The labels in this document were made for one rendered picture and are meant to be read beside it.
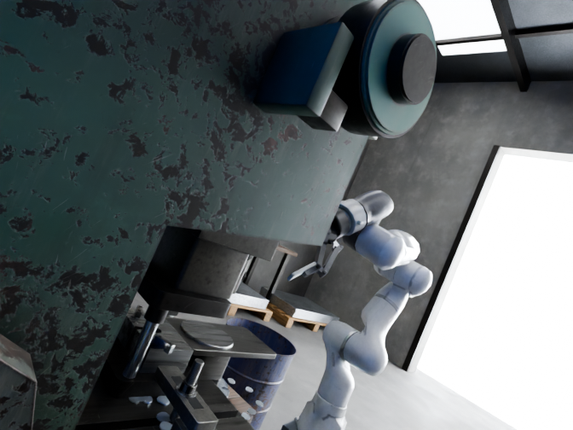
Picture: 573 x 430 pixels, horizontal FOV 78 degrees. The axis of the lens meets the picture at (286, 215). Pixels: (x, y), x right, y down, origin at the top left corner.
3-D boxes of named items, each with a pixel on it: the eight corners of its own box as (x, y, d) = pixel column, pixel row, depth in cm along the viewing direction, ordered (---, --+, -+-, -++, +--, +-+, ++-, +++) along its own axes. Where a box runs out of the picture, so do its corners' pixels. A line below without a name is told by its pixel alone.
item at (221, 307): (177, 289, 82) (187, 267, 82) (222, 331, 68) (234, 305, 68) (108, 276, 71) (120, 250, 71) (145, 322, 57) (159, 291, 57)
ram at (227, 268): (211, 276, 84) (261, 162, 85) (246, 303, 73) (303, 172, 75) (142, 259, 72) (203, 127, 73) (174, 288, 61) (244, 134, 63)
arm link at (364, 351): (376, 308, 139) (419, 331, 126) (336, 358, 130) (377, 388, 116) (369, 291, 133) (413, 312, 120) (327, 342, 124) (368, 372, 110)
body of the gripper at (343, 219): (337, 200, 90) (310, 211, 85) (356, 227, 87) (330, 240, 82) (324, 215, 96) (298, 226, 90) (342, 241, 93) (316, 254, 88)
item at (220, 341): (225, 372, 95) (246, 325, 95) (257, 405, 85) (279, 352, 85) (138, 371, 77) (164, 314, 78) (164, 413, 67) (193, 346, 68)
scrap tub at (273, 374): (234, 392, 224) (264, 321, 226) (275, 438, 194) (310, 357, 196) (176, 394, 195) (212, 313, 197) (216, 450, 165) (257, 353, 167)
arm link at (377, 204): (359, 263, 99) (332, 246, 105) (388, 246, 106) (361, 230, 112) (370, 207, 89) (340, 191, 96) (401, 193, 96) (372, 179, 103)
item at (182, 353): (153, 334, 78) (162, 315, 78) (183, 373, 67) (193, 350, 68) (113, 330, 72) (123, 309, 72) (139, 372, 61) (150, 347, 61)
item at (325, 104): (338, 169, 64) (386, 58, 65) (393, 180, 56) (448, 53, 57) (250, 102, 49) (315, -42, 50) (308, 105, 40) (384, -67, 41)
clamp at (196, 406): (170, 391, 65) (193, 339, 66) (217, 459, 53) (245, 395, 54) (140, 392, 61) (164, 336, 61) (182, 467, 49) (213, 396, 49)
